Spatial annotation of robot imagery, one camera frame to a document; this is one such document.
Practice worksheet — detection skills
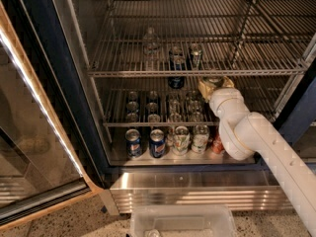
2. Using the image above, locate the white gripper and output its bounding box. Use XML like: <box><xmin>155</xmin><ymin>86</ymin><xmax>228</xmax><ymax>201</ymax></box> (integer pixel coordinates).
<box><xmin>198</xmin><ymin>76</ymin><xmax>249</xmax><ymax>117</ymax></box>

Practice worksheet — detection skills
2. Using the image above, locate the green can shelf front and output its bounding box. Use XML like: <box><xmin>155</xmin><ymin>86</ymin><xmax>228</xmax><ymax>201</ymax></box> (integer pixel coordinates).
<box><xmin>202</xmin><ymin>76</ymin><xmax>224</xmax><ymax>88</ymax></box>

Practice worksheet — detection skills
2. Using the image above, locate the green can shelf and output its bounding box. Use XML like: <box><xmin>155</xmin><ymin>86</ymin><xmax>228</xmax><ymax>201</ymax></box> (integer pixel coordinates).
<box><xmin>202</xmin><ymin>76</ymin><xmax>224</xmax><ymax>88</ymax></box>
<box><xmin>188</xmin><ymin>43</ymin><xmax>202</xmax><ymax>70</ymax></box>

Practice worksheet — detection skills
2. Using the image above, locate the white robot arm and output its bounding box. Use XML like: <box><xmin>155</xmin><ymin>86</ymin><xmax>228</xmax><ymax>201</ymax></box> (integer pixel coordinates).
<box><xmin>198</xmin><ymin>77</ymin><xmax>316</xmax><ymax>237</ymax></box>

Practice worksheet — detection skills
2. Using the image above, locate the green can middle shelf rear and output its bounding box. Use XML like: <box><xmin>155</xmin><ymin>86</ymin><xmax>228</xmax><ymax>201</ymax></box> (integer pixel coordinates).
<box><xmin>188</xmin><ymin>43</ymin><xmax>202</xmax><ymax>70</ymax></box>

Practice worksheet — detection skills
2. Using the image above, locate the blue can middle shelf front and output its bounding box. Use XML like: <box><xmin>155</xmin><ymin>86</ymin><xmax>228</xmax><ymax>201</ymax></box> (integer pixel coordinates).
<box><xmin>168</xmin><ymin>56</ymin><xmax>185</xmax><ymax>89</ymax></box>

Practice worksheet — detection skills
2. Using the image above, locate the blue can shelf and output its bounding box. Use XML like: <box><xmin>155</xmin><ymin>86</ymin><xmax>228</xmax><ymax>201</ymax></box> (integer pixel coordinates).
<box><xmin>169</xmin><ymin>45</ymin><xmax>183</xmax><ymax>61</ymax></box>
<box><xmin>168</xmin><ymin>56</ymin><xmax>185</xmax><ymax>89</ymax></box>

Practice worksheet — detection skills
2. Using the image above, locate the blue can middle shelf rear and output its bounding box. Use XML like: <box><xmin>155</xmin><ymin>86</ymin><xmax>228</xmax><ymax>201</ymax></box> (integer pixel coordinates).
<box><xmin>169</xmin><ymin>45</ymin><xmax>183</xmax><ymax>61</ymax></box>

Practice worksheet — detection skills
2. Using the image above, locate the orange can front left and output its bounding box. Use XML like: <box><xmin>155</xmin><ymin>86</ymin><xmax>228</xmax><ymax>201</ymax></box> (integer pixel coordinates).
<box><xmin>211</xmin><ymin>132</ymin><xmax>224</xmax><ymax>154</ymax></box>

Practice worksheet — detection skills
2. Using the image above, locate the white green can front left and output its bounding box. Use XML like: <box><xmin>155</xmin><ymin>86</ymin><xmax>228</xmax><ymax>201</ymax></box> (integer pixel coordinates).
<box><xmin>172</xmin><ymin>126</ymin><xmax>190</xmax><ymax>156</ymax></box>

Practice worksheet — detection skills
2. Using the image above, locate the blue pepsi can front right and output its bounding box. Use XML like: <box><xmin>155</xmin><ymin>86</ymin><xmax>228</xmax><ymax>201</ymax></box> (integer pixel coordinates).
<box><xmin>149</xmin><ymin>129</ymin><xmax>165</xmax><ymax>158</ymax></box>

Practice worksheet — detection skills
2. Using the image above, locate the blue pepsi can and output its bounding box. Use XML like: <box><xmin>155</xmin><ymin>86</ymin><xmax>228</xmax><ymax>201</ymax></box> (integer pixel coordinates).
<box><xmin>149</xmin><ymin>129</ymin><xmax>165</xmax><ymax>158</ymax></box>
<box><xmin>125</xmin><ymin>128</ymin><xmax>142</xmax><ymax>158</ymax></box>

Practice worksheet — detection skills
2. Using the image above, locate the right blue fridge door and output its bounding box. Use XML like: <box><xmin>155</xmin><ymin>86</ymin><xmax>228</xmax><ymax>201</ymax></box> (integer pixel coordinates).
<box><xmin>273</xmin><ymin>57</ymin><xmax>316</xmax><ymax>146</ymax></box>

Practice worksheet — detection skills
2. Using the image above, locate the blue pepsi can front left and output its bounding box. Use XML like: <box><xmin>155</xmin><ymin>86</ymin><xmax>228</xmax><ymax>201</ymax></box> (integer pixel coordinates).
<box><xmin>125</xmin><ymin>128</ymin><xmax>142</xmax><ymax>158</ymax></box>

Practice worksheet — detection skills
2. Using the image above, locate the stainless fridge base panel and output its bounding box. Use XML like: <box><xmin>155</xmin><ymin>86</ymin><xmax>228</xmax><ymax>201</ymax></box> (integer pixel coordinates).
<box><xmin>111</xmin><ymin>171</ymin><xmax>291</xmax><ymax>213</ymax></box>

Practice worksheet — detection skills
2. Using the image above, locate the open glass fridge door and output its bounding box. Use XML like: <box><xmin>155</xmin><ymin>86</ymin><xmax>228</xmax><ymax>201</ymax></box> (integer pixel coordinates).
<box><xmin>0</xmin><ymin>0</ymin><xmax>104</xmax><ymax>231</ymax></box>

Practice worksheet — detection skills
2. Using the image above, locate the clear water bottle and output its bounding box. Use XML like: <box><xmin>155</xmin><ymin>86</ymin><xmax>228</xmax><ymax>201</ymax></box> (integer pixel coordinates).
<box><xmin>143</xmin><ymin>27</ymin><xmax>160</xmax><ymax>71</ymax></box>

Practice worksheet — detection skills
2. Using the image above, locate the clear plastic bin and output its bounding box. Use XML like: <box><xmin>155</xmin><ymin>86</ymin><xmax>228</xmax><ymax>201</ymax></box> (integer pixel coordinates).
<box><xmin>130</xmin><ymin>204</ymin><xmax>237</xmax><ymax>237</ymax></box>

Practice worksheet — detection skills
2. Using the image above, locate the top wire shelf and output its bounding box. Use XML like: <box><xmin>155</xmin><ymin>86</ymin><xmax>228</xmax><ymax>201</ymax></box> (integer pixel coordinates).
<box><xmin>89</xmin><ymin>0</ymin><xmax>316</xmax><ymax>77</ymax></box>

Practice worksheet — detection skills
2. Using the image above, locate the wire shelf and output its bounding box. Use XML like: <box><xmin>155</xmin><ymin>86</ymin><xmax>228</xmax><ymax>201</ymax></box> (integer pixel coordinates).
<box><xmin>103</xmin><ymin>76</ymin><xmax>287</xmax><ymax>127</ymax></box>
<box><xmin>89</xmin><ymin>0</ymin><xmax>316</xmax><ymax>77</ymax></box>

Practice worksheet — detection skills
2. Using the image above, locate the middle wire shelf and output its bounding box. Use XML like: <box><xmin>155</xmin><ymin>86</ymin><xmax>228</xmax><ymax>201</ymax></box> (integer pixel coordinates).
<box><xmin>103</xmin><ymin>76</ymin><xmax>287</xmax><ymax>127</ymax></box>

